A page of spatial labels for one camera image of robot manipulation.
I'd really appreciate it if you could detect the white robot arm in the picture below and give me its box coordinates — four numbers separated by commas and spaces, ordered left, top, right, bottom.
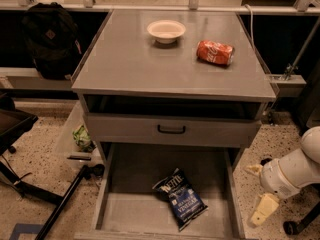
245, 126, 320, 226

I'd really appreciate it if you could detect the clear plastic bin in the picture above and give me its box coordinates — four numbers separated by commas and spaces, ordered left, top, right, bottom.
55, 102, 102, 169

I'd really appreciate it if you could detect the blue chip bag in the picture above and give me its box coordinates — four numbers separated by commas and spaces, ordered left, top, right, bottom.
153, 168, 208, 231

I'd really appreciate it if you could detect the green chip bag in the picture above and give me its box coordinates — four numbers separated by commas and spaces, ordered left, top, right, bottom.
72, 125, 95, 152

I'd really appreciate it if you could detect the black office chair right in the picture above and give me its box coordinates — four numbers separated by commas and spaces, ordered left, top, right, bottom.
260, 60, 320, 236

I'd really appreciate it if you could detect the black backpack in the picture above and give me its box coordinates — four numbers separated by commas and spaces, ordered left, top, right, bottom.
21, 3, 83, 80

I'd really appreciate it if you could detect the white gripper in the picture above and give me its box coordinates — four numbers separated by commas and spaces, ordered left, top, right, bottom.
245, 159, 300, 226

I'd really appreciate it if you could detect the black chair base left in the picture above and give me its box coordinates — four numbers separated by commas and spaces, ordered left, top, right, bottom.
0, 100, 99, 240

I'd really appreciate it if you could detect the closed grey top drawer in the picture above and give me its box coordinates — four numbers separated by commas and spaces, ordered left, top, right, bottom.
84, 113, 261, 148

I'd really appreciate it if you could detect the grey drawer cabinet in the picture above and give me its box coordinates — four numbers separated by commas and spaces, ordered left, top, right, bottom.
71, 9, 278, 172

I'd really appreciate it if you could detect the black drawer handle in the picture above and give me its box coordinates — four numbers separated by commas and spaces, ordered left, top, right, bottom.
157, 125, 186, 135

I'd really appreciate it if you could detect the red soda can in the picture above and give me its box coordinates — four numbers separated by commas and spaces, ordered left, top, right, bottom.
196, 40, 235, 66

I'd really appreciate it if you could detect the white bowl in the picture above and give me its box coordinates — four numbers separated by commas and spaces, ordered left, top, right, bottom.
147, 20, 186, 44

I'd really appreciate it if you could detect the white cable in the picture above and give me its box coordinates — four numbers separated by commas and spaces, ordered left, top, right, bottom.
244, 3, 256, 50

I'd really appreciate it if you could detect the open grey middle drawer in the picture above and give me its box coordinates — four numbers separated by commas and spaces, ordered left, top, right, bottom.
74, 144, 245, 240

